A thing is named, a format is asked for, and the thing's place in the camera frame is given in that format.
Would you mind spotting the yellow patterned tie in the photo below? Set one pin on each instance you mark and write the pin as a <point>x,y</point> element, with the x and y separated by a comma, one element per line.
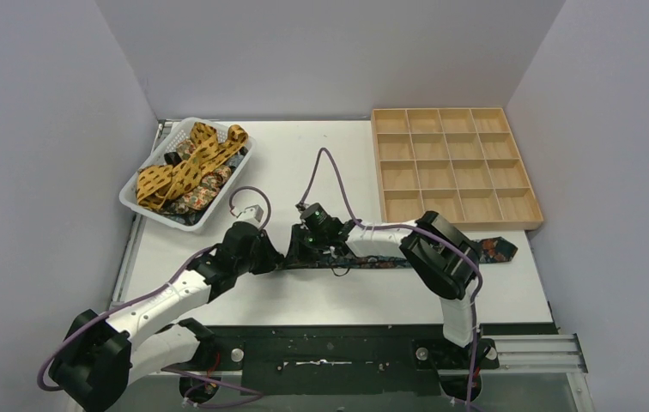
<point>155,183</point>

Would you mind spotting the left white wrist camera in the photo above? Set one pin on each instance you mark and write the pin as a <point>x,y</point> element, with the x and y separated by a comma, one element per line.
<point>253,215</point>

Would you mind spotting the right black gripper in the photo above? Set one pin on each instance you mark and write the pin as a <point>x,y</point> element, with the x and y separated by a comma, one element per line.
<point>297,251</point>

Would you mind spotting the beige floral tie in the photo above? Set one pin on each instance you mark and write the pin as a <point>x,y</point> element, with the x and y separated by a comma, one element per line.
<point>208,175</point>

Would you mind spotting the wooden compartment tray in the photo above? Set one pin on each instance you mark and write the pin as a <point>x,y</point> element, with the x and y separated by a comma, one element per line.
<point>461,162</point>

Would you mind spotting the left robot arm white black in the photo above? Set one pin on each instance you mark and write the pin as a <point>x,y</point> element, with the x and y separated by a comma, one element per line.
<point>103,353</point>

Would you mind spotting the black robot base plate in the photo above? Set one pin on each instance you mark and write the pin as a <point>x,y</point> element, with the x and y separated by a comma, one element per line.
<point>338,360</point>

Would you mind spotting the dark floral tie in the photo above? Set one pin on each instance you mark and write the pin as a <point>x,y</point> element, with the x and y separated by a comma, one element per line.
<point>495,250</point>

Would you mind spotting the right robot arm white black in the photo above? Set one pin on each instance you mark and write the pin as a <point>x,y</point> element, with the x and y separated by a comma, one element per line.
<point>443,257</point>

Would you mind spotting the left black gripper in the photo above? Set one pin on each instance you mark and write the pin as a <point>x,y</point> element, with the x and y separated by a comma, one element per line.
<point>266,254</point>

